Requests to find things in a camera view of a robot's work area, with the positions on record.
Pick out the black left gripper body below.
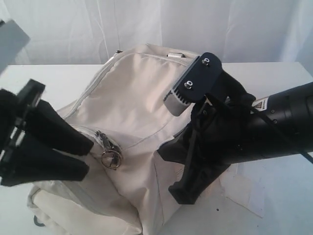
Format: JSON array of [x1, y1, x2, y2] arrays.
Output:
[[0, 79, 45, 186]]

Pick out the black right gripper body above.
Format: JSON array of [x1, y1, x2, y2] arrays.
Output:
[[157, 71, 256, 205]]

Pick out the key ring zipper pull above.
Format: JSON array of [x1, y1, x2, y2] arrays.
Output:
[[95, 131, 123, 170]]

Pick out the cream canvas duffel bag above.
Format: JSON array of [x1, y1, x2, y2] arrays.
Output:
[[27, 44, 196, 235]]

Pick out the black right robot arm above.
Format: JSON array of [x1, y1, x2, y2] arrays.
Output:
[[158, 72, 313, 205]]

